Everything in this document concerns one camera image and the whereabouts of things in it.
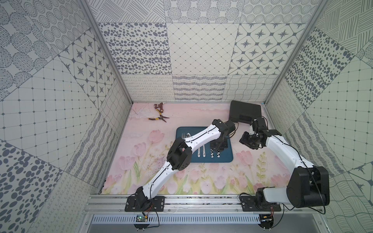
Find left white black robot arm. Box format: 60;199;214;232
134;119;236;210

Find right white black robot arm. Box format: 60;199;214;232
240;130;330;208

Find teal plastic tray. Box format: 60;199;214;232
176;127;233;163

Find black plastic case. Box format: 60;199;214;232
229;101;262;125

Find floral pink table mat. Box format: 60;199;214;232
103;103;290;195

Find right black controller board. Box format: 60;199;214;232
258;215;274;230

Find left green circuit board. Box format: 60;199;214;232
134;215;149;230

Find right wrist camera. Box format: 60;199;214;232
252;116;268;133

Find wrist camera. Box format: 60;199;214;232
224;120;236;136
252;116;268;133

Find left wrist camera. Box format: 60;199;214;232
224;120;236;136

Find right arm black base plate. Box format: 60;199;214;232
239;194;282;212

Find yellow black handled pliers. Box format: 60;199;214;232
148;109;169;122

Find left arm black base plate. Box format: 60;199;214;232
125;196;165;212

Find aluminium mounting rail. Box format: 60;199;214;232
83;194;322;215

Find white slotted cable duct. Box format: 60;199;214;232
91;213;260;225

